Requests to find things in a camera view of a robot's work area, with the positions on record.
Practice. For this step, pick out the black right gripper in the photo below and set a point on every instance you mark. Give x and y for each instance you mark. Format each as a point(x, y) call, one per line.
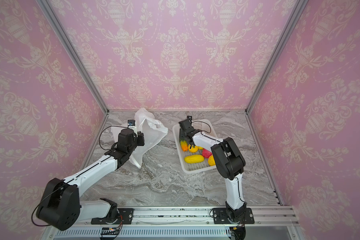
point(184, 125)

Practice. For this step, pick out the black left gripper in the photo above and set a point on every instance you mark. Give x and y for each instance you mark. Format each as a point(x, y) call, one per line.
point(140, 137)

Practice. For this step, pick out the green orange toy papaya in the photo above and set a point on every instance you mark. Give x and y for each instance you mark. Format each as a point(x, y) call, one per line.
point(184, 145)

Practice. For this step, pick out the round yellow toy lemon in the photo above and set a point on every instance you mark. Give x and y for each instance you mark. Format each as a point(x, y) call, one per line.
point(192, 148)

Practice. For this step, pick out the white plastic bag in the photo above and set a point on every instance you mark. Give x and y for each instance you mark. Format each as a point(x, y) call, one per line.
point(154, 131)

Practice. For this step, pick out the long yellow toy fruit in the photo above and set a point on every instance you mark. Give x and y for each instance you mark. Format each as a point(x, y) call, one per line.
point(193, 159)

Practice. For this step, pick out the red toy fruit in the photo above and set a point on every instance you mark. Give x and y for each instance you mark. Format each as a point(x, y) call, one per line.
point(206, 154)

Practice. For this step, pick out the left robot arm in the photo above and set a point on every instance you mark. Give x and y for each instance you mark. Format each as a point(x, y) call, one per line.
point(60, 205)

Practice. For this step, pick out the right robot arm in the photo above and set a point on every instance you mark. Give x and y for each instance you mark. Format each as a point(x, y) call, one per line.
point(229, 163)

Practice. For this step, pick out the white perforated plastic basket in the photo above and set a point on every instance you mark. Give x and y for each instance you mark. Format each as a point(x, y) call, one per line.
point(195, 168)

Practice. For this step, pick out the white vented control box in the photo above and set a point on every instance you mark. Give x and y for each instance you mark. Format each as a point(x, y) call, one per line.
point(139, 233)

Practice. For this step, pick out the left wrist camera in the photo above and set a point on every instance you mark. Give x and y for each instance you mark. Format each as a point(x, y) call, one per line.
point(132, 125)

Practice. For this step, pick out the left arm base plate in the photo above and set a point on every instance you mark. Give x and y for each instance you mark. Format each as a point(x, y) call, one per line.
point(116, 217)

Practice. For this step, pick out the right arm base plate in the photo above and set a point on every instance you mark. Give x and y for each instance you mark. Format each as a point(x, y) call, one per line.
point(241, 216)

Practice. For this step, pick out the aluminium front rail frame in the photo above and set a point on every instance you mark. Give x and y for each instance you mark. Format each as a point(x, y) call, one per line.
point(271, 222)

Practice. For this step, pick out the left aluminium corner post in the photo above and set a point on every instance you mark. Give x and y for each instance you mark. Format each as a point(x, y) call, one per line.
point(61, 33)

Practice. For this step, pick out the aluminium corner post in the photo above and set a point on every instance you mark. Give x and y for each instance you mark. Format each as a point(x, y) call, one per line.
point(281, 43)
point(61, 33)

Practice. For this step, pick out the right aluminium corner post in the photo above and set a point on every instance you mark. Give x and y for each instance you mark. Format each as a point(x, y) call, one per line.
point(281, 43)

